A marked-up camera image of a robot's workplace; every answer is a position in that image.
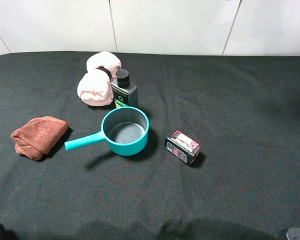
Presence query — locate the rolled pink towel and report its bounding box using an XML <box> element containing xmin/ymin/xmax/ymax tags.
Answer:
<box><xmin>77</xmin><ymin>51</ymin><xmax>122</xmax><ymax>107</ymax></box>

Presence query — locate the grey object bottom right corner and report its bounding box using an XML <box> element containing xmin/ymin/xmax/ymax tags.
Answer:
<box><xmin>286</xmin><ymin>227</ymin><xmax>300</xmax><ymax>240</ymax></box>

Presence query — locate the teal saucepan with handle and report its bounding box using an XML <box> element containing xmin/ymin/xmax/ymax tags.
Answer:
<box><xmin>64</xmin><ymin>106</ymin><xmax>150</xmax><ymax>156</ymax></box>

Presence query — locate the black pink small box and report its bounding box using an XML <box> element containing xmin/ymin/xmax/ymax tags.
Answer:
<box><xmin>164</xmin><ymin>130</ymin><xmax>201</xmax><ymax>166</ymax></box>

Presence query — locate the folded brown cloth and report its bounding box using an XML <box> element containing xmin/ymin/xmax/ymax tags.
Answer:
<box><xmin>10</xmin><ymin>116</ymin><xmax>69</xmax><ymax>161</ymax></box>

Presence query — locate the grey green pump bottle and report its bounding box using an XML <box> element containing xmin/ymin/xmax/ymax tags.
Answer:
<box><xmin>111</xmin><ymin>66</ymin><xmax>139</xmax><ymax>108</ymax></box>

